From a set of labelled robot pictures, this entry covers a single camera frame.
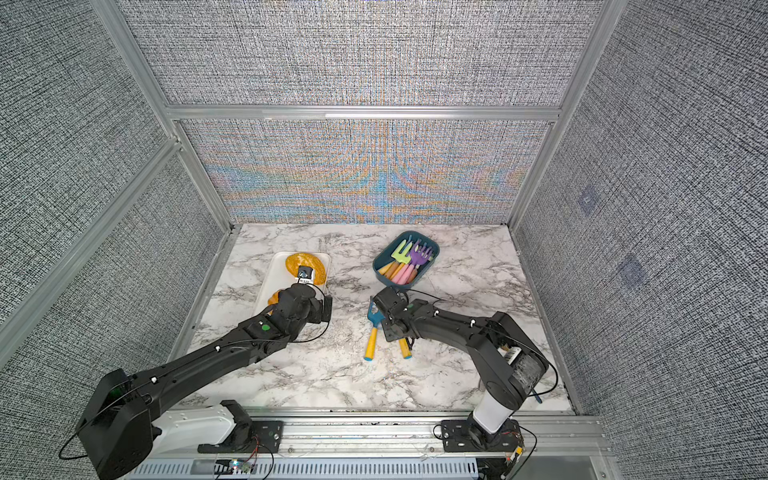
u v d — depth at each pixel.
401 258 1.05
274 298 0.97
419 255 1.06
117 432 0.39
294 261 1.03
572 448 0.73
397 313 0.68
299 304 0.62
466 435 0.64
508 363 0.46
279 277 1.04
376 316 0.94
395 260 1.05
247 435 0.68
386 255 1.06
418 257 1.06
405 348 0.87
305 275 0.71
